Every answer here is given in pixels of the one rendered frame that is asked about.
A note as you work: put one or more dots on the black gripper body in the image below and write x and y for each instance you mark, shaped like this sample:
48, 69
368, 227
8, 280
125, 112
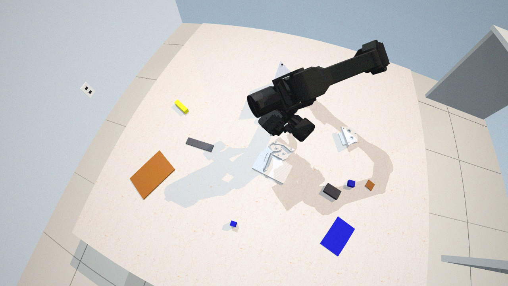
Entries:
301, 128

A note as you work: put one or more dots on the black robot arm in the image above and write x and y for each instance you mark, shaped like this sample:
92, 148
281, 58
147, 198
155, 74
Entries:
305, 85

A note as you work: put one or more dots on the yellow rectangular block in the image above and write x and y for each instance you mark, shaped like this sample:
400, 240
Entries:
181, 106

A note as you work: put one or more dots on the orange flat rectangular plate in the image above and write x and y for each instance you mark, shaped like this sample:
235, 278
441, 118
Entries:
152, 174

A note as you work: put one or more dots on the orange flat square plate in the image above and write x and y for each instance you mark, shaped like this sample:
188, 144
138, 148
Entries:
370, 185

